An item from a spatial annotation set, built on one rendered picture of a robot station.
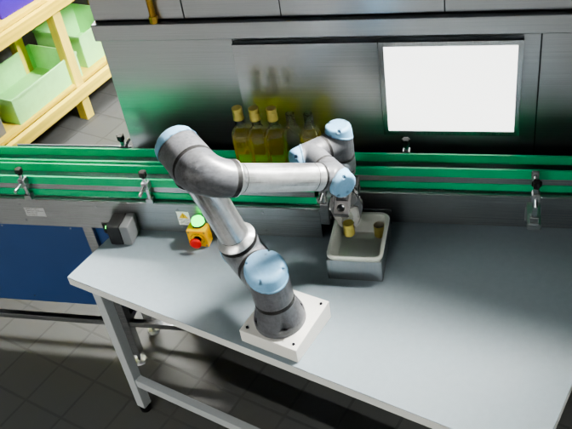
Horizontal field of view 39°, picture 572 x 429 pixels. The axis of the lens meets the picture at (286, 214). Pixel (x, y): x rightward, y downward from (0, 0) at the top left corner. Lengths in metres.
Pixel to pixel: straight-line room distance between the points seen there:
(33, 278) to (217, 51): 1.21
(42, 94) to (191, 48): 2.22
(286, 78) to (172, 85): 0.42
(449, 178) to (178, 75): 0.97
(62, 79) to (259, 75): 2.42
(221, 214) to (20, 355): 1.76
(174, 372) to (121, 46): 1.35
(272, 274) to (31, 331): 1.83
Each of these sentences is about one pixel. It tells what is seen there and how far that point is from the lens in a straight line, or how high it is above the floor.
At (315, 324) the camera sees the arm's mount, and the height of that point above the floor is 0.80.
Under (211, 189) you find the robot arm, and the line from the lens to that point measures 1.95.
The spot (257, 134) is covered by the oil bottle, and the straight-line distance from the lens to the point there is 2.63.
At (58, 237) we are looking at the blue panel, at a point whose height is 0.68.
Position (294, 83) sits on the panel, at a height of 1.18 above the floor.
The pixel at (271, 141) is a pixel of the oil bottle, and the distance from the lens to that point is 2.63.
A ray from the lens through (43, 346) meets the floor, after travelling 3.72.
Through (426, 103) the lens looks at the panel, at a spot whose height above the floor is 1.10.
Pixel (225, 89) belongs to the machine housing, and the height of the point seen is 1.14.
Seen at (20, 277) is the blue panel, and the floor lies 0.46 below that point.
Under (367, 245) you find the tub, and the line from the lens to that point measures 2.61.
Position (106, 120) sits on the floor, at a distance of 5.06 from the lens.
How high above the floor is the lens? 2.52
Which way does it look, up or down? 39 degrees down
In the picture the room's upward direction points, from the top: 10 degrees counter-clockwise
